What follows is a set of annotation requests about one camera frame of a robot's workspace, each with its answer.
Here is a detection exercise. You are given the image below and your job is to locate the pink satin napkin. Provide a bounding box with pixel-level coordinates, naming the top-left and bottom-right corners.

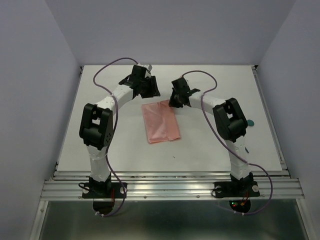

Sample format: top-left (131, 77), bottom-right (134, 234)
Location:
top-left (141, 100), bottom-right (181, 144)

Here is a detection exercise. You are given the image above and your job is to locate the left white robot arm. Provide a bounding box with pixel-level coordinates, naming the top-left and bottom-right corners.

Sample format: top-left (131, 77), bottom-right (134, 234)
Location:
top-left (79, 64), bottom-right (160, 199)

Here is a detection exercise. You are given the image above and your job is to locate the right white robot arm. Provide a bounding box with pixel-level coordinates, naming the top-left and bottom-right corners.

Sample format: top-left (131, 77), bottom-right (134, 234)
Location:
top-left (169, 77), bottom-right (254, 198)

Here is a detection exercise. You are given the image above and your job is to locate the teal plastic spoon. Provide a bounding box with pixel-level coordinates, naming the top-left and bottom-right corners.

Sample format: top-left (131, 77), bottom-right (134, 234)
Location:
top-left (247, 119), bottom-right (255, 127)

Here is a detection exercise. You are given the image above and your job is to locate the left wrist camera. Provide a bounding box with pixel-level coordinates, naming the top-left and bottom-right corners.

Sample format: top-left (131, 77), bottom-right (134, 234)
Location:
top-left (143, 64), bottom-right (153, 72)

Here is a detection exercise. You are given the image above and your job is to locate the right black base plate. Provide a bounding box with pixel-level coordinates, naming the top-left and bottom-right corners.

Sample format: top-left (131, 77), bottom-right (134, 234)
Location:
top-left (211, 181), bottom-right (260, 199)

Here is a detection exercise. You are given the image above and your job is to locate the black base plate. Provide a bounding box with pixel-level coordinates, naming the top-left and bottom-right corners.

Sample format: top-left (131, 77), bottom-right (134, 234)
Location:
top-left (78, 182), bottom-right (127, 199)
top-left (211, 181), bottom-right (260, 199)

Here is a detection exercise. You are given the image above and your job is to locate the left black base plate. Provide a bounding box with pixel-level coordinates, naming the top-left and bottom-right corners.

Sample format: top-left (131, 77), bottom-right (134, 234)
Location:
top-left (78, 182), bottom-right (127, 199)

